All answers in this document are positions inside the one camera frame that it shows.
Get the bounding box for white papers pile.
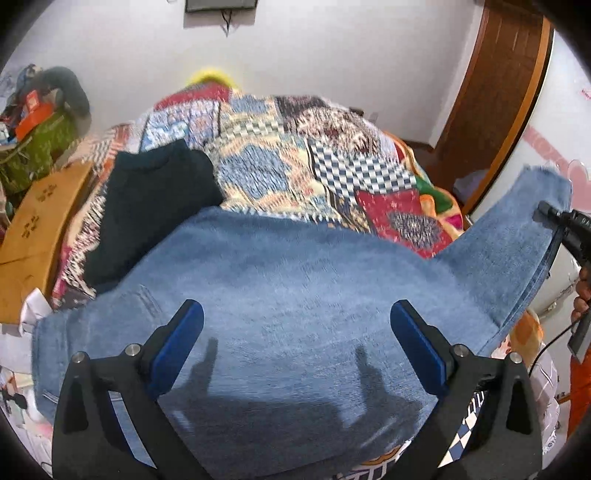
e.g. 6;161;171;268
0;288;52;375

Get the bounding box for small black wall monitor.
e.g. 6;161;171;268
184;0;259;13

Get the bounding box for blue denim jeans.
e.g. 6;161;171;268
32;167;572;479

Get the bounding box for brown wooden door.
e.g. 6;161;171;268
431;1;553;214

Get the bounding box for black folded garment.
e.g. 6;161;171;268
83;139;223;290

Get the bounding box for orange sleeve forearm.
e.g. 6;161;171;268
567;351;591;437

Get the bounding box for patchwork patterned quilt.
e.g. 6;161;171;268
50;81;560;480

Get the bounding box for person right hand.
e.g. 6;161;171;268
571;267;591;322

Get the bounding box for green fabric storage bag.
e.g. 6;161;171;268
1;110;78;196

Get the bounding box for orange box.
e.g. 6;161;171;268
15;90;54;141

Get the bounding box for black cable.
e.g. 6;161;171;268
527;317;581;377

